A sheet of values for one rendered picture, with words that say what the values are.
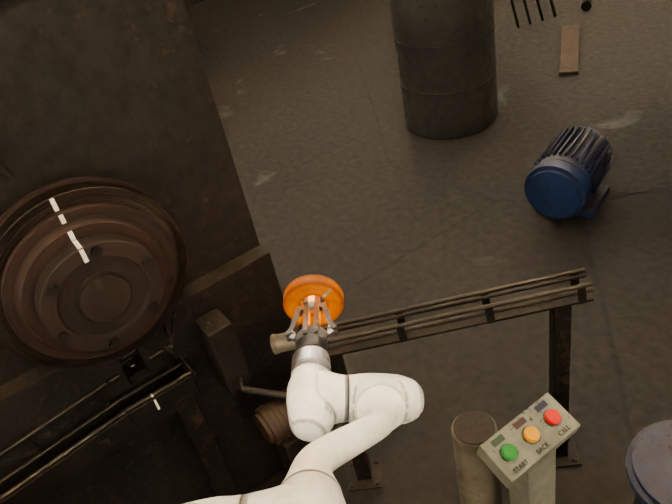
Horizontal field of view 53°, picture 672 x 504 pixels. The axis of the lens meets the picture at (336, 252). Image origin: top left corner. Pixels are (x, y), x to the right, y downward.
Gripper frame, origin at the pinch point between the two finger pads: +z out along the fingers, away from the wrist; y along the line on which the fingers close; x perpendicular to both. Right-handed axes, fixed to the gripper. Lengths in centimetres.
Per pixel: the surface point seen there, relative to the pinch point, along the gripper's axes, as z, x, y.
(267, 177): 225, -102, -52
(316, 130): 277, -105, -22
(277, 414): -5.2, -38.3, -18.1
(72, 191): -3, 43, -44
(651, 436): -21, -47, 81
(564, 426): -26, -31, 57
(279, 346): 7.2, -23.8, -14.6
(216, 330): 4.8, -11.6, -29.3
